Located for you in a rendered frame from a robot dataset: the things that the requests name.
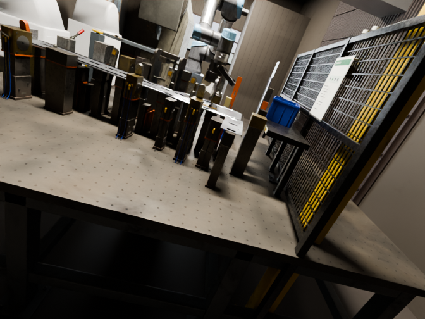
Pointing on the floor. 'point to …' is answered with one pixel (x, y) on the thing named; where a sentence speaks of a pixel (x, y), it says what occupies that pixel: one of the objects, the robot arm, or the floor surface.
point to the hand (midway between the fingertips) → (212, 99)
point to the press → (167, 28)
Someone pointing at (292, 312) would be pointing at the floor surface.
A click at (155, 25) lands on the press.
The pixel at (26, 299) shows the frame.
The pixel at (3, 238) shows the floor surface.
